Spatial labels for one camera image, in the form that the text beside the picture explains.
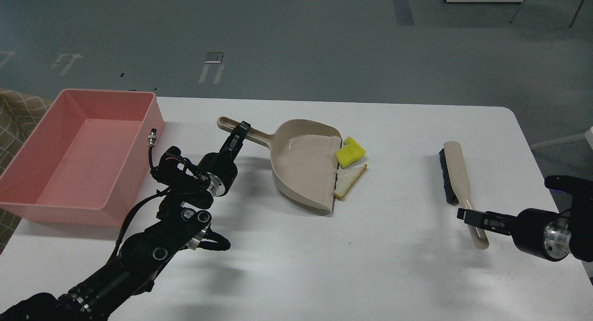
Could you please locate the yellow sponge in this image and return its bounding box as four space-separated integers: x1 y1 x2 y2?
334 137 366 169

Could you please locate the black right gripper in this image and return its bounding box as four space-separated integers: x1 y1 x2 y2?
457 208 564 261

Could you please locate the white chair frame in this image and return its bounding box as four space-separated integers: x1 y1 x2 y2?
529 127 593 151

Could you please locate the checked beige cloth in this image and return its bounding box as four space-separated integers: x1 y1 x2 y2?
0 88 52 254

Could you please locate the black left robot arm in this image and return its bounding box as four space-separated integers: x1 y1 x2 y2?
1 122 251 321

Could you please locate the beige hand brush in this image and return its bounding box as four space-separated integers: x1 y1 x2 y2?
439 141 490 250

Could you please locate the silver floor plate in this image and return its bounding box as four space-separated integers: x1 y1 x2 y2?
204 51 224 64

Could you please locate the slice of white bread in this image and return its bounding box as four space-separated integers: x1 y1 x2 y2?
333 164 368 201

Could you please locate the pink plastic bin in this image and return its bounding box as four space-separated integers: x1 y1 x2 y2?
0 89 165 227

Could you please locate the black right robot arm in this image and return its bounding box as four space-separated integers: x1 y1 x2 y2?
457 175 593 263

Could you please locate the beige plastic dustpan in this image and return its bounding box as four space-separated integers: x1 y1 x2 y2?
245 119 342 214

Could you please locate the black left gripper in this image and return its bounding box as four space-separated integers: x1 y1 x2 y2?
198 122 251 197

